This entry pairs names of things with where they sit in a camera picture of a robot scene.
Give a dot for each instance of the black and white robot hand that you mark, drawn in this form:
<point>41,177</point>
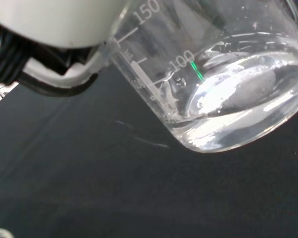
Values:
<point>52,24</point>

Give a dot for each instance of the black bench cloth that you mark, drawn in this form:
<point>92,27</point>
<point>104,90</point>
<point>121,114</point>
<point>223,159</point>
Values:
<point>89,186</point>

